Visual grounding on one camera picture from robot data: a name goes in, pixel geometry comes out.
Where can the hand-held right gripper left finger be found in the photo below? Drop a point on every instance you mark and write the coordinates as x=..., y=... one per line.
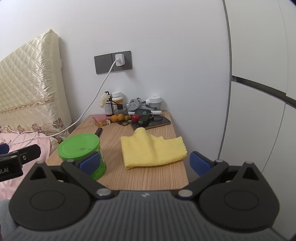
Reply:
x=89, y=163

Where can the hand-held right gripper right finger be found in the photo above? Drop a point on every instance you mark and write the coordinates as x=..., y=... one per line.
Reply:
x=200, y=163

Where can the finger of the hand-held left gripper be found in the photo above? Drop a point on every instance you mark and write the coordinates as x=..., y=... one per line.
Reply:
x=4, y=148
x=30, y=153

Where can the green can with green lid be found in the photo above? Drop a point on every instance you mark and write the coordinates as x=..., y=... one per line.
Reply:
x=78, y=146

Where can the yellow cleaning cloth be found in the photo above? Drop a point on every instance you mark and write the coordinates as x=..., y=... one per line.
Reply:
x=148, y=150

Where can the pink blanket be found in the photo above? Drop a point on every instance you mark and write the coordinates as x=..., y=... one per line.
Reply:
x=13, y=188

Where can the cream floral bedspread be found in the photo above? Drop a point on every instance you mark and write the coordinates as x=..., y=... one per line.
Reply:
x=54, y=143

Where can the dark lighter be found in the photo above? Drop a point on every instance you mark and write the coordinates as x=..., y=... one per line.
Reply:
x=98, y=132

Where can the red small box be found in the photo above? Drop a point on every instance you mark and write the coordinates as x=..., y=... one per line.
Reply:
x=101, y=120

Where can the grey trousers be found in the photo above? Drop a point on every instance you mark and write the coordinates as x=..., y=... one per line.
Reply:
x=4, y=217

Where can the brass key clasp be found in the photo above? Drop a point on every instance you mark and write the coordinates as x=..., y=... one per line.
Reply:
x=124, y=123

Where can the wooden gourd ornament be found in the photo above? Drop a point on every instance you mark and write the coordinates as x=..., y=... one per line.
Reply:
x=119, y=117

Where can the white spray bottle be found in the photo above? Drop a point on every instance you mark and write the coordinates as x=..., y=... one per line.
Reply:
x=108, y=110

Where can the black smartphone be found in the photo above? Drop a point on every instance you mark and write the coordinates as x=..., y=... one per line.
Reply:
x=157, y=122

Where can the small glass diffuser bottle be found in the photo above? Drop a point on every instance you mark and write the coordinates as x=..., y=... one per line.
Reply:
x=119, y=110

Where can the red ball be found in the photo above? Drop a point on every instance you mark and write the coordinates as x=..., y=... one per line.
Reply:
x=135, y=118

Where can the white artificial flower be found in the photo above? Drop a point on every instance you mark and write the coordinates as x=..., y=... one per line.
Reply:
x=105, y=99

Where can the white stick device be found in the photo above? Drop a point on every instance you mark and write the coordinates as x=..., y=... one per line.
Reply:
x=157, y=112

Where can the black car key fob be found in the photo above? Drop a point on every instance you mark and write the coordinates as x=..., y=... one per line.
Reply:
x=143, y=120

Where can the white pill bottle orange label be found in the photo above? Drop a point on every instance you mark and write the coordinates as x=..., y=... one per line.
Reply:
x=117, y=98

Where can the black car key green logo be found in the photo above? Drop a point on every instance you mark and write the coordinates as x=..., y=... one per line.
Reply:
x=143, y=113

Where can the grey crumpled cloth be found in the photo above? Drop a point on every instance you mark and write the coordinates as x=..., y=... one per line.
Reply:
x=135, y=104

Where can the cream quilted headboard cushion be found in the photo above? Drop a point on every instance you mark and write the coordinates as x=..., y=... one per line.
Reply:
x=27, y=76

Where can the white round device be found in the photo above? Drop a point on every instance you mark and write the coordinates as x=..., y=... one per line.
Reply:
x=154, y=100

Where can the white charger plug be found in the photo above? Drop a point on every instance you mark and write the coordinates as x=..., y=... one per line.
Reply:
x=120, y=59

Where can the white wardrobe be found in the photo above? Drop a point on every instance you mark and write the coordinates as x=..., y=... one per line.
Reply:
x=254, y=46

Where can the grey wall socket panel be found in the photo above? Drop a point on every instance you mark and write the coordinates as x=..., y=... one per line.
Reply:
x=103, y=64

